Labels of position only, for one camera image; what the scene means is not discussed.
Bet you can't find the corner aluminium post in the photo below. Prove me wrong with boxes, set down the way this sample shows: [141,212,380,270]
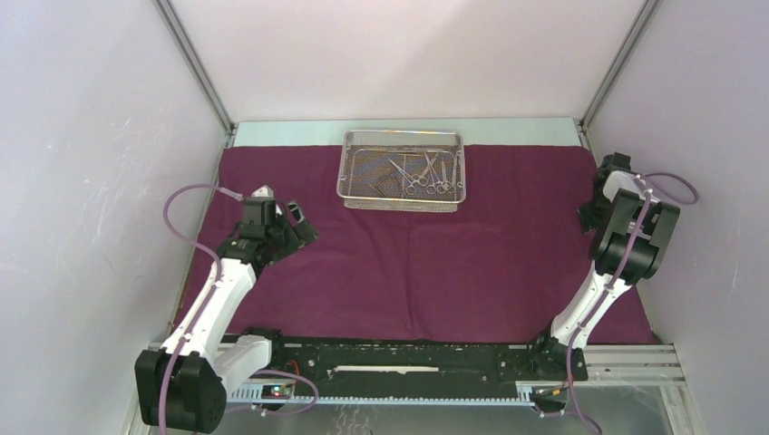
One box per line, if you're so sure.
[152,0,236,136]
[579,0,663,131]

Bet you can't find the aluminium frame rail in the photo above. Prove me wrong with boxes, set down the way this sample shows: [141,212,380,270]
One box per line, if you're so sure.
[139,342,686,387]

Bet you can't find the grey cable duct strip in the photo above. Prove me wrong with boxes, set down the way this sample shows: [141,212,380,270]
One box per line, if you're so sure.
[228,383,534,406]

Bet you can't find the steel forceps right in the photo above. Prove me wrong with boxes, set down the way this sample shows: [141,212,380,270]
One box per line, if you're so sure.
[441,161,455,193]

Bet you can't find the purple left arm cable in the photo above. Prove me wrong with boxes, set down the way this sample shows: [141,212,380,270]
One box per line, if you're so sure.
[156,184,321,435]

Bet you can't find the maroon surgical wrap cloth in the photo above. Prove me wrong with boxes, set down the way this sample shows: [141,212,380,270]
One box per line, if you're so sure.
[174,143,659,346]

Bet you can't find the steel tweezers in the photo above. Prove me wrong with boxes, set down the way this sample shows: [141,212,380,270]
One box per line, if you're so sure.
[374,174,403,198]

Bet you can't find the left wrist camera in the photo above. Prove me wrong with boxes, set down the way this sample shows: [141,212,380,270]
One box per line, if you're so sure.
[241,185,284,226]

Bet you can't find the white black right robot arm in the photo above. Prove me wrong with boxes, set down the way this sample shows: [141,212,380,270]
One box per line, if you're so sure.
[527,169,680,380]

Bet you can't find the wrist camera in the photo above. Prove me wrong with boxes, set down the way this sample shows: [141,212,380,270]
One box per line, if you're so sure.
[241,185,284,226]
[599,152,632,176]

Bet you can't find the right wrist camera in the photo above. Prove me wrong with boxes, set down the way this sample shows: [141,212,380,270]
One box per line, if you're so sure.
[599,152,632,176]

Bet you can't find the right corner aluminium post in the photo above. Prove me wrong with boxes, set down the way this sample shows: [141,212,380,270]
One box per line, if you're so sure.
[579,0,663,131]

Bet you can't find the steel surgical scissors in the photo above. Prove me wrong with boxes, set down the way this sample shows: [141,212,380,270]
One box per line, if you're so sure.
[387,159,418,197]

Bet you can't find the left corner aluminium post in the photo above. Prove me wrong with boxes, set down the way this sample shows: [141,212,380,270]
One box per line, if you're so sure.
[152,0,236,136]

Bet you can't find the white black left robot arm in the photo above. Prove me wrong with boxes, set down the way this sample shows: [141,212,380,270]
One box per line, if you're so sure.
[134,198,318,434]

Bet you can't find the steel forceps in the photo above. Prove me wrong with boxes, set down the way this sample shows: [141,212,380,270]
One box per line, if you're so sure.
[424,153,439,194]
[441,161,455,193]

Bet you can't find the steel forceps left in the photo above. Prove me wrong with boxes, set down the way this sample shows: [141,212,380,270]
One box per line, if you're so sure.
[424,153,439,194]

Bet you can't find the steel instrument tray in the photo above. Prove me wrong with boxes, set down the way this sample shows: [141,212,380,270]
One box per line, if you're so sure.
[336,130,467,213]

